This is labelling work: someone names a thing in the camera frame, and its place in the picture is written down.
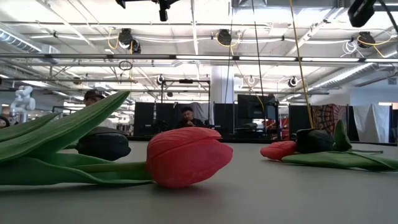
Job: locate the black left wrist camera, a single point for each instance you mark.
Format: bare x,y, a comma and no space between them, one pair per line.
163,14

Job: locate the red artificial tulip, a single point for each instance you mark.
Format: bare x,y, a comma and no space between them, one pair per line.
186,155
278,150

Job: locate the black artificial tulip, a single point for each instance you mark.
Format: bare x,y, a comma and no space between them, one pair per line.
104,144
314,140

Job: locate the patterned tapestry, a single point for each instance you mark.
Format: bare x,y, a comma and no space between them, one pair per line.
326,116

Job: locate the person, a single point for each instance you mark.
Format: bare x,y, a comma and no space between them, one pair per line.
93,98
188,115

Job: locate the white hanging sheet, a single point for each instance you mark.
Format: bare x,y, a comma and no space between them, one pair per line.
370,121

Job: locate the black monitor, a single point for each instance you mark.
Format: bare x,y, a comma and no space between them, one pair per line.
252,107

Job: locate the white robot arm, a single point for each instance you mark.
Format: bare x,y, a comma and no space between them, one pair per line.
23,101

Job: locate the silver ventilation duct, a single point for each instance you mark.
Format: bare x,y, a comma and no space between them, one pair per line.
351,73
18,42

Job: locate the ceiling light strip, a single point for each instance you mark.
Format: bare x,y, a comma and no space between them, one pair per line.
267,58
202,57
382,60
329,59

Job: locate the black metal stand frame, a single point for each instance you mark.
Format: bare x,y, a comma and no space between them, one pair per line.
186,81

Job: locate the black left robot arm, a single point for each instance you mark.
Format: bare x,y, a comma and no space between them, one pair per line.
119,3

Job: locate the black partition panel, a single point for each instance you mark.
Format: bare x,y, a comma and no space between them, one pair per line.
224,119
144,118
298,119

